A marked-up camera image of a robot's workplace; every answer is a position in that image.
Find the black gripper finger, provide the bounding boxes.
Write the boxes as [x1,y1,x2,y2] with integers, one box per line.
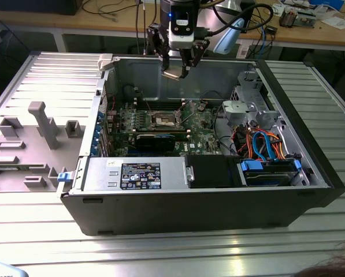
[179,39,211,79]
[146,24,170,72]

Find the silver CPU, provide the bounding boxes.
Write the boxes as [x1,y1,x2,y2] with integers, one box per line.
[162,70,182,81]

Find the metal socket cover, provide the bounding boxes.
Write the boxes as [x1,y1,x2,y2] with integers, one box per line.
[175,100,196,124]

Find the black RAM slot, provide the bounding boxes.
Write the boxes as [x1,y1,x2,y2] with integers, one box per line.
[136,107,185,112]
[136,101,185,106]
[133,98,186,103]
[133,103,186,108]

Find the metal locking lever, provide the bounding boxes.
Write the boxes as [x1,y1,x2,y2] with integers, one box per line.
[177,109,190,130]
[139,91,155,114]

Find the CPU socket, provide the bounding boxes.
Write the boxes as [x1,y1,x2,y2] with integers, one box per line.
[150,110,179,130]

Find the wooden desk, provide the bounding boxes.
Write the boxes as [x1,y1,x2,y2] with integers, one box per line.
[0,0,345,48]

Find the green motherboard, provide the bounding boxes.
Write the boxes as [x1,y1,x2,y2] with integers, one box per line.
[106,99,224,159]

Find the white label card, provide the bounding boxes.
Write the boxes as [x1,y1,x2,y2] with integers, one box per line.
[236,40,250,58]

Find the silver metal drive cage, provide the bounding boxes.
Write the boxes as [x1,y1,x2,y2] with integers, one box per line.
[221,70,280,128]

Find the black graphics card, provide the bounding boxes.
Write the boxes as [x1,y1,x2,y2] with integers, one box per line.
[135,132,176,153]

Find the black upright box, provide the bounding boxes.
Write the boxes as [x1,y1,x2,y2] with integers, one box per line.
[240,0,257,33]

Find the copper coil transformer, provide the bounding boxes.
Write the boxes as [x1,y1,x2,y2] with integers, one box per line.
[278,8,296,29]

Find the hard disk in blue carrier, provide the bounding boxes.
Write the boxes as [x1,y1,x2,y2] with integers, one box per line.
[237,159,303,188]

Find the silver power supply unit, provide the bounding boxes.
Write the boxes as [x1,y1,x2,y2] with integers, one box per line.
[82,156,188,193]

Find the circuit board device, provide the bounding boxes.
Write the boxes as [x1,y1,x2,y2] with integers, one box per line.
[294,8,317,29]

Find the large black box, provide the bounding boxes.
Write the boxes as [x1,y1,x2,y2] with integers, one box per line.
[0,0,83,16]

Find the black PC case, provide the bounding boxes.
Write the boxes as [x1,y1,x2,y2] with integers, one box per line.
[56,53,345,238]

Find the blue plastic latch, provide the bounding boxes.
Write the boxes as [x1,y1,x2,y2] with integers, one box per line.
[57,171,75,184]

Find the blue box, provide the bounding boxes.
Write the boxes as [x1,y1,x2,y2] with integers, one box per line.
[308,0,345,10]

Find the white papers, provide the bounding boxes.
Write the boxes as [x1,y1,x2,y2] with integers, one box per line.
[321,16,345,30]

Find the grey parts rack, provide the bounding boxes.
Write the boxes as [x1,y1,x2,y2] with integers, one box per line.
[0,100,88,194]

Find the person's dark-haired head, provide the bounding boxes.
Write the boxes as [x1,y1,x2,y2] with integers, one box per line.
[298,238,345,277]

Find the white rounded device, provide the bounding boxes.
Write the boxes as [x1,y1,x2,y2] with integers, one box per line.
[0,260,28,277]

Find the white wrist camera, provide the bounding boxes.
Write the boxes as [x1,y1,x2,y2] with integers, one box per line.
[168,2,195,50]

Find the black hanging cable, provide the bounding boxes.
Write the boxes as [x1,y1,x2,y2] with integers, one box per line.
[135,0,150,57]

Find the thin dark wire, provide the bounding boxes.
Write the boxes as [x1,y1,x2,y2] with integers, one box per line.
[201,90,224,102]

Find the black camera cable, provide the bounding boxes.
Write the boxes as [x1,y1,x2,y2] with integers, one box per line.
[208,0,276,37]

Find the black wire loop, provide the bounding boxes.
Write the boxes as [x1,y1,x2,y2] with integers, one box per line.
[213,106,238,155]

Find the blue cable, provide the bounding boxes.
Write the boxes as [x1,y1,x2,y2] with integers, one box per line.
[260,27,273,57]

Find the orange wire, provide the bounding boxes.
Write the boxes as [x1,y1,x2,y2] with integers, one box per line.
[235,129,262,159]
[263,132,286,160]

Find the blue wire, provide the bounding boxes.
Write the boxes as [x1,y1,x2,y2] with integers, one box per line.
[252,131,279,162]

